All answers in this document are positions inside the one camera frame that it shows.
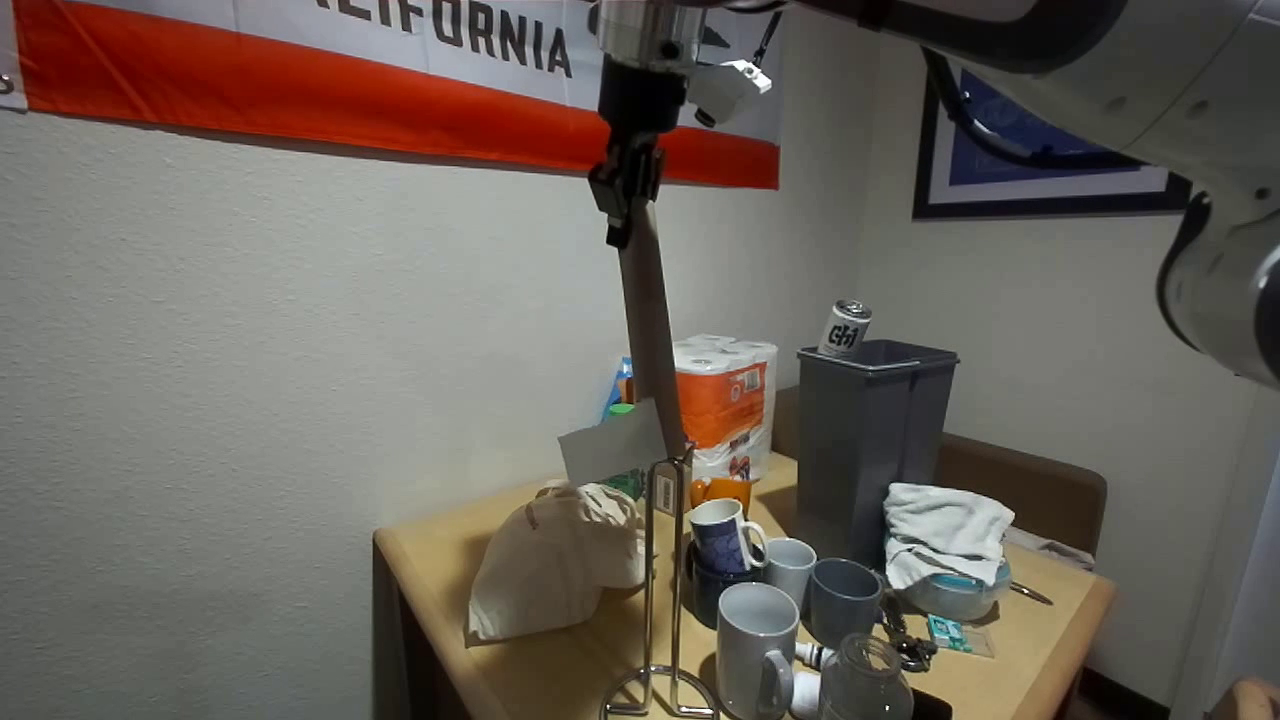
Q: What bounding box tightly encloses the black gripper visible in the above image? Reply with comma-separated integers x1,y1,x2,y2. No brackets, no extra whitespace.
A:
585,53,692,253

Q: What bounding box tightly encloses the brown cardboard towel roll tube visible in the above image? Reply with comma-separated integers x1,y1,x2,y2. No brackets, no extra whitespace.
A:
613,197,695,471

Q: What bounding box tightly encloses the orange white paper towel pack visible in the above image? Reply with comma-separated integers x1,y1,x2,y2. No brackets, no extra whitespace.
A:
667,331,779,512

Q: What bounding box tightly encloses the grey plastic bin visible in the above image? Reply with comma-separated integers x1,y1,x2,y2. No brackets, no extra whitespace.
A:
792,337,964,572

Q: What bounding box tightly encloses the silver paper towel stand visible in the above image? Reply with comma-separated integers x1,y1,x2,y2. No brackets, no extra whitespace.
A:
590,452,732,720

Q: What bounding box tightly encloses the blue spray bottle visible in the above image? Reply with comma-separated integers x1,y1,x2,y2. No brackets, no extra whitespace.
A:
605,351,640,407

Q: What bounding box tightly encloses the silver drink can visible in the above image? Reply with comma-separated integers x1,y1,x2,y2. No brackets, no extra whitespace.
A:
819,296,877,361

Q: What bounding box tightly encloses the orange mug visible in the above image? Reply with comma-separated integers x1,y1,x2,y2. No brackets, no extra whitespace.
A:
692,471,754,515

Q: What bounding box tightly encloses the navy and white mug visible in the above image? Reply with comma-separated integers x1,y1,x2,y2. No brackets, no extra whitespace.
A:
683,496,772,581

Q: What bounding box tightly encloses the California Republic flag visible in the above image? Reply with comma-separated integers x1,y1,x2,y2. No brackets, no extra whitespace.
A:
0,0,783,191

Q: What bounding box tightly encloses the small white mug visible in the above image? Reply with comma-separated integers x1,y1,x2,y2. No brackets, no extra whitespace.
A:
760,537,819,614

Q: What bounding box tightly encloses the framed blue poster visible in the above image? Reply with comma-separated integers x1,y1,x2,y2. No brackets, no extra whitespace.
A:
909,53,1195,221

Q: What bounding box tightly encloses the white crumpled cloth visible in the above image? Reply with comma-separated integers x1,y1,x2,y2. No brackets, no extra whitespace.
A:
878,479,1019,592

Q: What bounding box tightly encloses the dark grey mug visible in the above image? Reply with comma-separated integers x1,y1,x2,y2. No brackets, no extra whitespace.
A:
805,555,889,650

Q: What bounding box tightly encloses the large white mug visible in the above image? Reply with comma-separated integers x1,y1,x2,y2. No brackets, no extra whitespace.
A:
710,581,807,720

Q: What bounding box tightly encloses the small white case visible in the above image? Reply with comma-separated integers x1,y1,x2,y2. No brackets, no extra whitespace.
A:
789,638,836,717

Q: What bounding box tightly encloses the clear bowl with lid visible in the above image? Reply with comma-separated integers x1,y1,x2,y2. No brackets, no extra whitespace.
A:
895,555,1011,626

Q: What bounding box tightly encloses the black key bunch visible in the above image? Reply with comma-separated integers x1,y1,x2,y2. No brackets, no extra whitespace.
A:
877,604,940,675

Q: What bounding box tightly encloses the teal small packet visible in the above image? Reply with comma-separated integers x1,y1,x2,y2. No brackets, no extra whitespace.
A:
923,611,980,657

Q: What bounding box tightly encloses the clear glass jar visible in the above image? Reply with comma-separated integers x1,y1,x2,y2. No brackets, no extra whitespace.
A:
814,626,919,720

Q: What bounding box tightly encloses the cream cloth drawstring bag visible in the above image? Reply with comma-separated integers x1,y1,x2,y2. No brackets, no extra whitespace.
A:
465,476,653,646

